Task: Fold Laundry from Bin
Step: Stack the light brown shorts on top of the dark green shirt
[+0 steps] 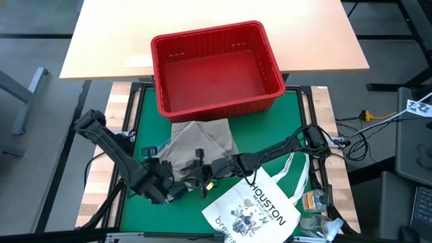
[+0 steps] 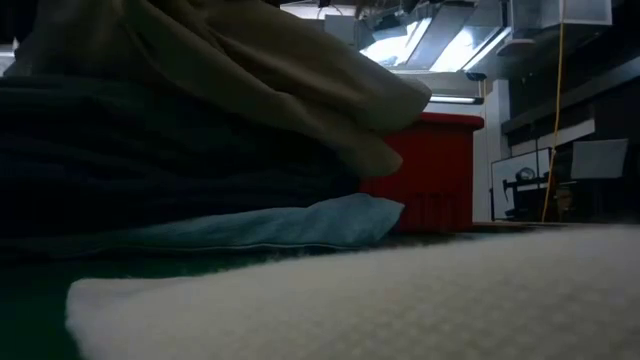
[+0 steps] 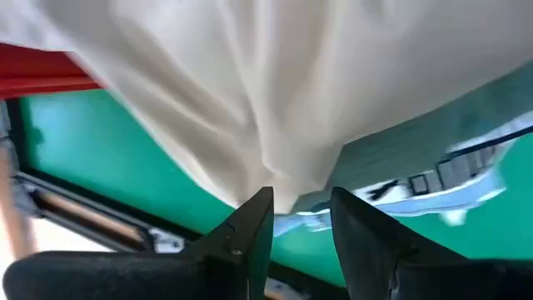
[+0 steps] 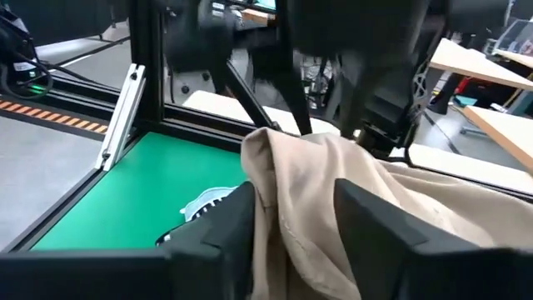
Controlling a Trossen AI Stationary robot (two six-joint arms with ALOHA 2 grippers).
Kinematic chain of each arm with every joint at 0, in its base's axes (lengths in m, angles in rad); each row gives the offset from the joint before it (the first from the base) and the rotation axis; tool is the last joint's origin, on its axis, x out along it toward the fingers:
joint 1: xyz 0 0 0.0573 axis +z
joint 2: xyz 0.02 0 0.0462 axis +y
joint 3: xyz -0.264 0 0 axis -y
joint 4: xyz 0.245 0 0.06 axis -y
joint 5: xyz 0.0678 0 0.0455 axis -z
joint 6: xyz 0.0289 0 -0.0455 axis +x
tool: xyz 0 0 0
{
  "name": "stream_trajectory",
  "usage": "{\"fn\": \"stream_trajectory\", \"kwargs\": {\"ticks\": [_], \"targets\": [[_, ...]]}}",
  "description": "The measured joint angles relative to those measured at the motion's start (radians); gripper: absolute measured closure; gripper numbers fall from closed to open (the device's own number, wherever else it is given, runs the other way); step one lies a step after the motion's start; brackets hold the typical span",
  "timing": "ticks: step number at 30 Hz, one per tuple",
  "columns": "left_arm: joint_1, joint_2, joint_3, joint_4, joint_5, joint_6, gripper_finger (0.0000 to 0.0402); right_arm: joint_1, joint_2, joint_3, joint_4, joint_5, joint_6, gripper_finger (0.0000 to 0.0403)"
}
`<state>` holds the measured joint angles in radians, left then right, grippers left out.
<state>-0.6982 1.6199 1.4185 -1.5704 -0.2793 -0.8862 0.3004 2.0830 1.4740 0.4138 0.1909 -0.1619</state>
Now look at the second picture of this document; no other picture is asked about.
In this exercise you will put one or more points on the white printed t-shirt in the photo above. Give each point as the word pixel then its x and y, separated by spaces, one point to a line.
pixel 375 300

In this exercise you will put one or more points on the light blue denim jeans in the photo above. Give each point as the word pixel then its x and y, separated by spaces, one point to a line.
pixel 275 225

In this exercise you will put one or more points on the black stand with dial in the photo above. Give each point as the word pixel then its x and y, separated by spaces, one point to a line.
pixel 525 192

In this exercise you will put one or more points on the khaki garment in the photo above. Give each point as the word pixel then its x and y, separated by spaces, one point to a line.
pixel 250 65

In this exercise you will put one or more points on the silver rectangular duct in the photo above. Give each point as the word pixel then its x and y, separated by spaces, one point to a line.
pixel 450 35

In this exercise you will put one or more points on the red fabric laundry bin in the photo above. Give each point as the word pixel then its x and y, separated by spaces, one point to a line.
pixel 435 170

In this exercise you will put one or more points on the grey flat panel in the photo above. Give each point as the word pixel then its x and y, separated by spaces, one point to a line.
pixel 598 159

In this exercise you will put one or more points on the long LED light bar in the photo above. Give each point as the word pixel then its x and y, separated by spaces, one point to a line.
pixel 452 99

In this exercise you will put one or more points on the whiteboard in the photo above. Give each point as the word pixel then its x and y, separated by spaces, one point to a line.
pixel 510 200

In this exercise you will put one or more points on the black ceiling camera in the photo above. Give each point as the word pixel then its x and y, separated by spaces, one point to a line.
pixel 476 76

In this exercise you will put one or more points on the navy Puma t-shirt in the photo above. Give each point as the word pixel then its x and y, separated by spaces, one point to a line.
pixel 125 220

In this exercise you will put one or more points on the grey ceiling box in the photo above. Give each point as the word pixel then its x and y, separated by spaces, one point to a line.
pixel 340 27

